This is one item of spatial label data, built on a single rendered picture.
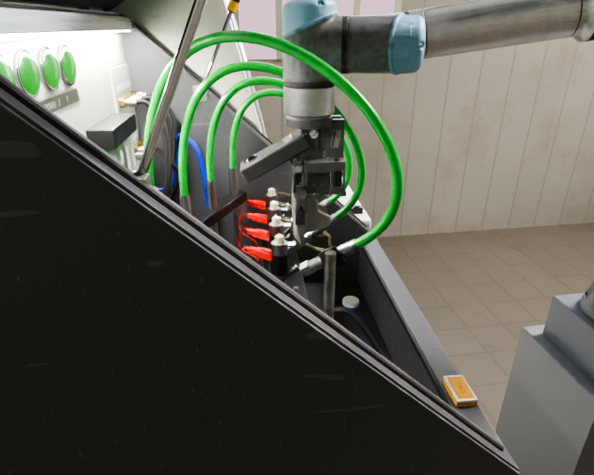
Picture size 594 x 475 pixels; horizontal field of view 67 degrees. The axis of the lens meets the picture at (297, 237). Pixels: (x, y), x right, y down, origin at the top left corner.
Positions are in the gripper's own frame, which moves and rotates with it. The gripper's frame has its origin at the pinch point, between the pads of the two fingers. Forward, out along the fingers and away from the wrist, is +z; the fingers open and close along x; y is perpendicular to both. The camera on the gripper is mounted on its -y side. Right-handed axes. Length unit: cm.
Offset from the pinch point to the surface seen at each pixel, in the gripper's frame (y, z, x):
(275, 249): -3.7, 1.4, -1.2
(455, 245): 135, 113, 209
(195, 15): -10.1, -33.1, -32.1
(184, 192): -18.8, -6.3, 7.3
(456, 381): 20.8, 14.5, -20.9
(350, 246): 6.0, -4.7, -13.8
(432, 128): 116, 33, 230
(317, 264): 1.7, -1.3, -12.0
